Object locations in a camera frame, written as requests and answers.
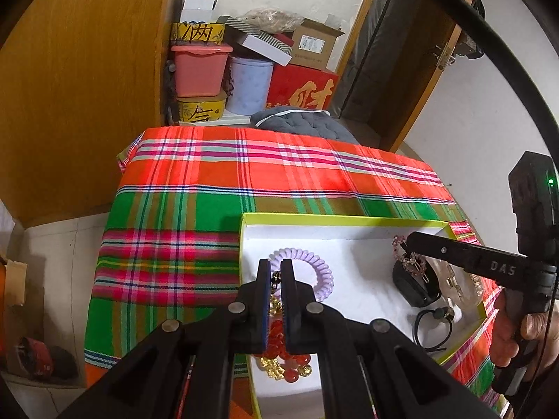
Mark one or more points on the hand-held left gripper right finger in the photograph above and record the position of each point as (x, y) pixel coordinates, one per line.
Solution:
(289, 310)

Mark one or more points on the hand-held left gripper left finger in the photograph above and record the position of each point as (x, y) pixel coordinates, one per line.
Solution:
(263, 310)

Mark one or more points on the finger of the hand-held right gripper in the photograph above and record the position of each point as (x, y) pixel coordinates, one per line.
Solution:
(480, 262)

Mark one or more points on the large translucent claw clip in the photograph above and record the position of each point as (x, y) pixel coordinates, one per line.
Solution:
(458, 286)

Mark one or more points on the black hair clip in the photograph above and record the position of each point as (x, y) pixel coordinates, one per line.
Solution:
(410, 293)

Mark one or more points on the rhinestone hair clip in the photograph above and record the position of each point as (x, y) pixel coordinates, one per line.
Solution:
(399, 244)

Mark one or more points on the person's right hand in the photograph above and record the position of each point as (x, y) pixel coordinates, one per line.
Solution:
(502, 327)

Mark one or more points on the plaid tablecloth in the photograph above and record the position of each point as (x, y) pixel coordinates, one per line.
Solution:
(174, 192)

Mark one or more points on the wooden door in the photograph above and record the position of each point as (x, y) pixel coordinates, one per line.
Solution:
(415, 87)

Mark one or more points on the grey seat cushion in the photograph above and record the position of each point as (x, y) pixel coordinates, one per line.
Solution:
(305, 124)

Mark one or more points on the yellow printed tin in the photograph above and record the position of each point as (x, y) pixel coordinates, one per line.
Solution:
(201, 111)
(196, 34)

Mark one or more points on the red gift box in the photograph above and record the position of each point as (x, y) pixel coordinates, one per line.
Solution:
(301, 89)

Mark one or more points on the pale blue bucket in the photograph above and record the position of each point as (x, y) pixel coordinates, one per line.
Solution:
(249, 87)

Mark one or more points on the dark door curtain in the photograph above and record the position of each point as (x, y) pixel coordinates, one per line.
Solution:
(384, 43)

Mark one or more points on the pink plastic bin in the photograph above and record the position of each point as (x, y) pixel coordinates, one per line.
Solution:
(198, 72)

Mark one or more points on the white box with striped edge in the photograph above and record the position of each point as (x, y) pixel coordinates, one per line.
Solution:
(270, 50)

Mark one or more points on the open brown cardboard box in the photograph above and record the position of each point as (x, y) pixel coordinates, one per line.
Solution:
(312, 46)

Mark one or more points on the wooden wardrobe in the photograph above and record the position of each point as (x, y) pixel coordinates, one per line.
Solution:
(87, 96)

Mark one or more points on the striped flat box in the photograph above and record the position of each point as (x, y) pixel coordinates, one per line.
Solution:
(233, 26)

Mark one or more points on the clear plastic bag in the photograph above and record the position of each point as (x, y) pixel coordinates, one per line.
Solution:
(275, 19)

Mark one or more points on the small open white box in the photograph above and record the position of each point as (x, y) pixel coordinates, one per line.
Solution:
(198, 8)

